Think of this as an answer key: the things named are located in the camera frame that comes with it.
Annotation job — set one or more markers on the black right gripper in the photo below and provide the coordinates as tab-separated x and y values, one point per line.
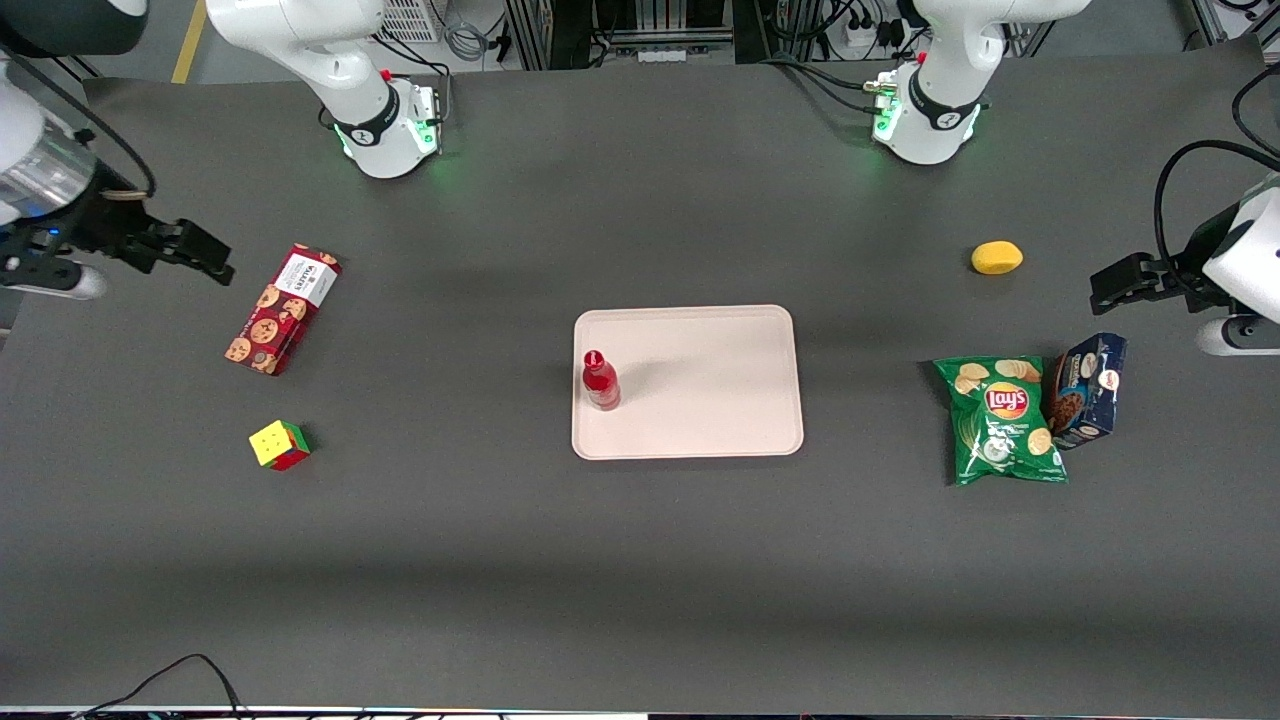
103	226

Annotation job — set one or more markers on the red coke bottle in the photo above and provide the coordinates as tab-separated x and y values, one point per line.
601	385

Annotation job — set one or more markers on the blue cookie box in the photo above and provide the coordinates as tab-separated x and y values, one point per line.
1090	390

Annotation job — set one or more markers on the white power strip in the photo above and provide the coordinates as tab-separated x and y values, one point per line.
868	35

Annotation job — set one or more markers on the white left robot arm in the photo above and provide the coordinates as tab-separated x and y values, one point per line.
940	95

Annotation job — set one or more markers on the yellow lemon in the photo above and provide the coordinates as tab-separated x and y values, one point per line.
997	258

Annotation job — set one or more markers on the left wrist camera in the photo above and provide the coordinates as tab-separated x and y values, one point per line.
1240	338

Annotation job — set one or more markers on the yellow floor tape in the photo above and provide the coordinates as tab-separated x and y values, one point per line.
188	42

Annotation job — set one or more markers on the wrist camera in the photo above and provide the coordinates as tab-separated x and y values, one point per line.
80	283
1240	338

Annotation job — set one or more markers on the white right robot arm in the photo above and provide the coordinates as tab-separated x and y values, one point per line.
330	60

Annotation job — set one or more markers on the white perforated box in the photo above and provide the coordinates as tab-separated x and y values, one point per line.
410	18

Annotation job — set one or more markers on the red cookie box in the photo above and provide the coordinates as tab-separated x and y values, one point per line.
280	312

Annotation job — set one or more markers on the green lays chips bag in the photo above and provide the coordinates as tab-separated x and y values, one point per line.
1005	430

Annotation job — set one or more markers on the beige plastic tray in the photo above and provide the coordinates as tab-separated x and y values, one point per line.
710	385

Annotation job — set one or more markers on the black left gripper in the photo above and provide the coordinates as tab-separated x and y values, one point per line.
1183	267

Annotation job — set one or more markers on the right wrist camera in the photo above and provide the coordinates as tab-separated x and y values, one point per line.
80	283

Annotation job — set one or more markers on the rubiks cube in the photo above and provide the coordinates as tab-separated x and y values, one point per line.
275	445

